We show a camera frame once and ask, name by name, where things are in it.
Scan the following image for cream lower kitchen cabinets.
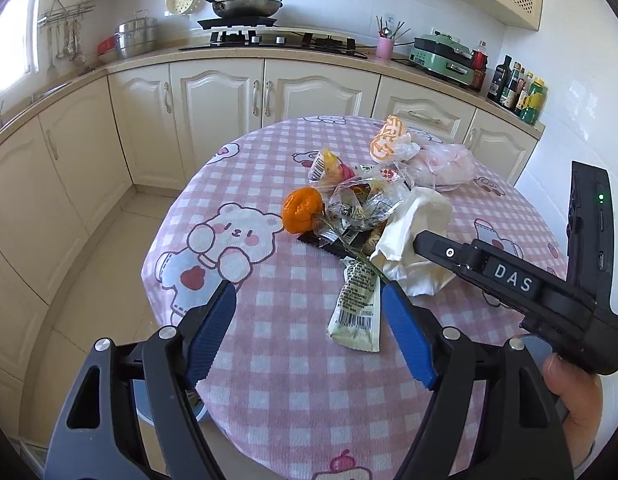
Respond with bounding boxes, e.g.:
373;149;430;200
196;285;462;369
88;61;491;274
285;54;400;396
0;50;543;420

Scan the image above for white tissue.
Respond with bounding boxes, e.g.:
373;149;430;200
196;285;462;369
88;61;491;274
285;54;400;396
370;188;454;298

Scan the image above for black gas stove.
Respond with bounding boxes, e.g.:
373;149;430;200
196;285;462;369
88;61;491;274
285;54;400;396
180;18;368;58

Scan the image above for clear plastic wrapper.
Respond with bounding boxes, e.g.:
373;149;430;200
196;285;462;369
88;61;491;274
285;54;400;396
324;177;410;232

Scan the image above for pink checkered bear tablecloth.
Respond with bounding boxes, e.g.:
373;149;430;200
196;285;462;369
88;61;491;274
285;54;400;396
140;115;572;480

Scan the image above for black frying pan with lid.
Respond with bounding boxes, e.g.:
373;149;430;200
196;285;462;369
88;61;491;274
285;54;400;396
204;0;283;18

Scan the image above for yellow pink snack wrapper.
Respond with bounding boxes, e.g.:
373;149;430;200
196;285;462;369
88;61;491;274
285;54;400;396
308;148;356;190

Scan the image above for pink utensil holder cup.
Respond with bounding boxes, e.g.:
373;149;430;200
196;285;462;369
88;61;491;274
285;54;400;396
375;36;394;60

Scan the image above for person's right hand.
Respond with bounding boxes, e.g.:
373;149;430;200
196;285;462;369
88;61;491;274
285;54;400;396
543;354;603;468

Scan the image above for red bowl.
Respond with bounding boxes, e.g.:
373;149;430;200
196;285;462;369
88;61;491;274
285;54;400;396
97;36;117;56

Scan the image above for kitchen window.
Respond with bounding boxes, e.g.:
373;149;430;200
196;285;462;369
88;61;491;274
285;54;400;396
0;0;38;93

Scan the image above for green yellow oil bottle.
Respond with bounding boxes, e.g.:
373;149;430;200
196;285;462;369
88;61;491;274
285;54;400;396
520;78;545;126

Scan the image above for cream barcode snack wrapper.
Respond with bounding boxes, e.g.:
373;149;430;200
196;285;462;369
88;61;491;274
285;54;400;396
326;257;380;353

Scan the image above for dark soy sauce bottle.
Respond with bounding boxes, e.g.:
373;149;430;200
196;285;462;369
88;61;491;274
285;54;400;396
487;55;512;102

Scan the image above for green electric cooker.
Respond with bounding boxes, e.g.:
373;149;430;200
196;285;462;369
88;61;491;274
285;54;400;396
409;32;474;87

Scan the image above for pink translucent plastic bag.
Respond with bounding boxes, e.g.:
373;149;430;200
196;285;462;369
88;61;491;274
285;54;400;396
405;143;476;192

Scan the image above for stainless steel steamer pot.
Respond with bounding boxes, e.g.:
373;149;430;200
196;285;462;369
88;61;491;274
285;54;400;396
115;10;158;58

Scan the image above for wall utensil rack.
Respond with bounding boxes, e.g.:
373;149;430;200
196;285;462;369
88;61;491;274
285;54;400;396
36;0;96;67

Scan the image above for orange white plastic bag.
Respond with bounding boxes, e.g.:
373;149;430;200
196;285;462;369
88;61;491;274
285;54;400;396
370;115;420;164

